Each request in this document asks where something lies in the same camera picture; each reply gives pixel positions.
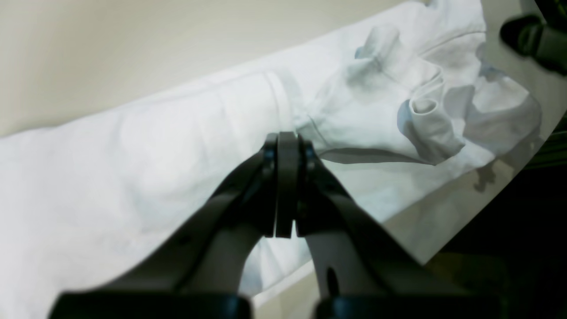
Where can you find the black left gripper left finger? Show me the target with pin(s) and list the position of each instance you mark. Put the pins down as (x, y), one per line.
(196, 272)

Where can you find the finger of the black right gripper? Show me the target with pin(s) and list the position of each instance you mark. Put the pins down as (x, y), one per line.
(531, 38)

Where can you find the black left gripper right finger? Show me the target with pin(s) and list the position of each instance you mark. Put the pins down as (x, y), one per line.
(362, 271)

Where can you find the white T-shirt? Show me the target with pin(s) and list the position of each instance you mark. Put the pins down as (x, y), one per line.
(397, 104)

